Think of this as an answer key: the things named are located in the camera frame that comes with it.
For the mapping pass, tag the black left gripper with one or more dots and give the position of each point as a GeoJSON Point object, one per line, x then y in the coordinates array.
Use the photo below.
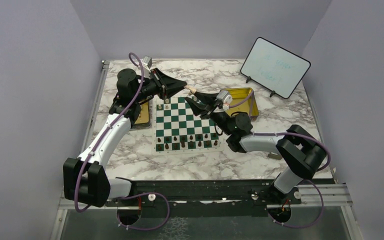
{"type": "Point", "coordinates": [166, 85]}

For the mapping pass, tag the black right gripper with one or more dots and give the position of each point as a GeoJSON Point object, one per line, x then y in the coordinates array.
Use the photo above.
{"type": "Point", "coordinates": [208, 99]}

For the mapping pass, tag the light wooden chess piece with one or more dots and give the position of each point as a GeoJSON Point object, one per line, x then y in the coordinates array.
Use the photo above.
{"type": "Point", "coordinates": [191, 89]}

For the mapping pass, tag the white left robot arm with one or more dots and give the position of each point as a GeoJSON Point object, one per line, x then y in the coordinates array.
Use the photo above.
{"type": "Point", "coordinates": [84, 177]}

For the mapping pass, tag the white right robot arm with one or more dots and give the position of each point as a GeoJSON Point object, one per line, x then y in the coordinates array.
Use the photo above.
{"type": "Point", "coordinates": [303, 154]}

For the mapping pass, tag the green white chess board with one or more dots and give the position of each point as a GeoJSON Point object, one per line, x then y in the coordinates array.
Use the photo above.
{"type": "Point", "coordinates": [178, 121]}

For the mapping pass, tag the right gold metal tin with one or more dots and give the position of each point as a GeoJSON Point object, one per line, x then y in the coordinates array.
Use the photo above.
{"type": "Point", "coordinates": [243, 100]}

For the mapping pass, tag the gold metal tin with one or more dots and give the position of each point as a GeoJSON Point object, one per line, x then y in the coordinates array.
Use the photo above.
{"type": "Point", "coordinates": [243, 100]}
{"type": "Point", "coordinates": [144, 119]}

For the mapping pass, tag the left gold metal tin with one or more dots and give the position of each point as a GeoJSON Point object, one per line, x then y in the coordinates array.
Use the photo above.
{"type": "Point", "coordinates": [144, 119]}

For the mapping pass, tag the small whiteboard on stand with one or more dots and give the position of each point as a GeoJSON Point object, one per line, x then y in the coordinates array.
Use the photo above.
{"type": "Point", "coordinates": [274, 67]}

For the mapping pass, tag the small brass padlock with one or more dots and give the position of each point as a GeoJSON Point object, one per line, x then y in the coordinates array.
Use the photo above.
{"type": "Point", "coordinates": [274, 156]}

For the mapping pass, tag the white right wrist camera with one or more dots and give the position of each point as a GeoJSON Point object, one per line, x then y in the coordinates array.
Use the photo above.
{"type": "Point", "coordinates": [223, 100]}

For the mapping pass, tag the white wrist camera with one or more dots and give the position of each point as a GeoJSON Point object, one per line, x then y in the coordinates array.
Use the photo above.
{"type": "Point", "coordinates": [147, 62]}
{"type": "Point", "coordinates": [223, 100]}

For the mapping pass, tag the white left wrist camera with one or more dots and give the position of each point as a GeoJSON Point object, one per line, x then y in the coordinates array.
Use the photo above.
{"type": "Point", "coordinates": [147, 62]}

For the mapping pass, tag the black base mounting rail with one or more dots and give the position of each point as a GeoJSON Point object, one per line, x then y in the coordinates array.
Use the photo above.
{"type": "Point", "coordinates": [203, 198]}

